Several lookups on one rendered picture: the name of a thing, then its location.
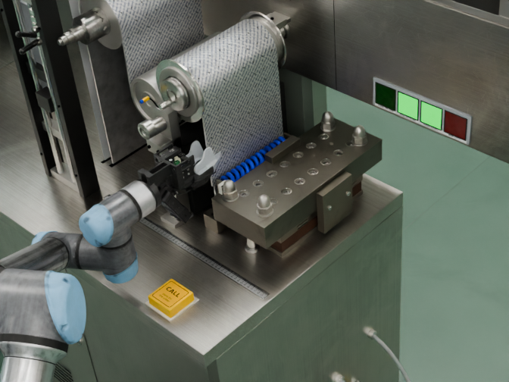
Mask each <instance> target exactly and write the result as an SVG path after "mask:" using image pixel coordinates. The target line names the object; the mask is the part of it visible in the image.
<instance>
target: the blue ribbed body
mask: <svg viewBox="0 0 509 382"><path fill-rule="evenodd" d="M286 139H288V138H287V137H286V138H284V137H283V136H279V137H278V139H275V140H274V141H273V142H271V143H269V145H268V146H265V147H264V149H260V151H259V152H256V153H255V154H254V155H252V156H250V159H248V158H247V159H246V160H245V162H242V163H241V164H240V165H237V166H236V169H232V170H231V171H230V172H227V173H226V176H222V177H221V178H220V179H221V180H222V181H224V180H232V181H233V182H236V181H237V180H238V179H240V178H241V177H243V176H244V175H246V174H247V173H248V172H249V171H251V170H253V169H254V168H256V167H257V166H258V165H259V164H261V163H263V162H264V161H265V154H266V153H267V152H269V151H270V150H271V149H273V148H275V147H276V146H278V145H279V144H280V143H281V142H283V141H284V140H286Z"/></svg>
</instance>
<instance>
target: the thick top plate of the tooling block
mask: <svg viewBox="0 0 509 382"><path fill-rule="evenodd" d="M334 120H335V124H336V129H334V131H331V132H325V131H322V130H321V129H320V126H321V122H320V123H319V124H317V125H316V126H314V127H312V128H311V129H310V130H309V131H307V132H306V133H304V134H302V135H301V136H300V137H299V139H300V145H299V146H298V147H296V148H295V149H293V150H292V151H291V152H290V153H288V154H287V155H285V156H283V157H282V158H281V159H280V160H278V161H277V162H275V163H274V164H271V163H270V162H268V161H264V162H263V163H261V164H259V165H258V166H257V167H256V168H254V169H253V170H251V171H249V172H248V173H247V174H246V175H244V176H243V177H241V178H240V179H238V180H237V181H236V182H234V184H235V186H236V189H237V193H238V194H239V197H238V199H237V200H236V201H234V202H225V201H224V200H223V199H222V195H221V194H219V193H218V194H217V195H216V196H214V197H213V198H211V200H212V206H213V212H214V219H215V220H217V221H219V222H220V223H222V224H224V225H226V226H228V227H229V228H231V229H232V230H234V231H236V232H237V233H240V234H241V235H243V236H245V237H246V238H248V239H250V240H251V241H253V242H255V243H257V244H258V245H259V246H262V247H264V248H265V249H267V248H268V247H270V246H271V245H272V244H274V243H275V242H276V241H277V240H279V239H280V238H281V237H282V236H284V235H285V234H287V233H288V232H289V231H290V230H291V229H293V228H294V227H296V226H297V225H298V224H300V223H301V222H302V221H303V220H304V219H306V218H307V217H308V216H310V215H311V214H313V213H314V212H315V211H316V210H317V192H318V191H320V190H321V189H322V188H324V187H325V186H326V185H327V184H328V183H330V182H331V181H333V180H334V179H336V178H337V177H338V176H339V175H340V174H342V173H343V172H345V171H347V172H349V173H350V174H352V183H353V182H354V181H355V180H356V179H358V178H359V177H360V176H361V175H363V174H364V173H366V172H367V171H368V170H369V169H371V168H372V167H373V166H374V165H376V164H377V163H378V162H380V161H381V160H382V142H383V140H382V139H380V138H379V137H376V136H374V135H372V134H369V133H367V132H365V133H366V134H367V144H366V145H365V146H354V145H353V144H352V142H351V141H352V134H353V133H354V127H353V126H352V125H350V124H347V123H345V122H343V121H340V120H338V119H336V118H334ZM263 194H264V195H267V196H269V198H270V202H271V204H272V207H273V214H272V215H271V216H270V217H266V218H263V217H260V216H258V215H257V203H258V198H259V196H261V195H263Z"/></svg>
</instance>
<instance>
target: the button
mask: <svg viewBox="0 0 509 382"><path fill-rule="evenodd" d="M148 300H149V303H150V304H151V305H153V306H154V307H155V308H157V309H158V310H159V311H161V312H163V313H164V314H165V315H167V316H168V317H169V318H172V317H173V316H174V315H175V314H177V313H178V312H180V311H181V310H182V309H184V308H185V307H186V306H187V305H188V304H190V303H191V302H193V301H194V295H193V292H191V291H190V290H188V289H186V288H185V287H184V286H182V285H181V284H179V283H177V282H176V281H175V280H173V279H170V280H169V281H167V282H166V283H165V284H164V285H162V286H161V287H159V288H158V289H157V290H155V291H154V292H153V293H151V294H150V295H149V296H148Z"/></svg>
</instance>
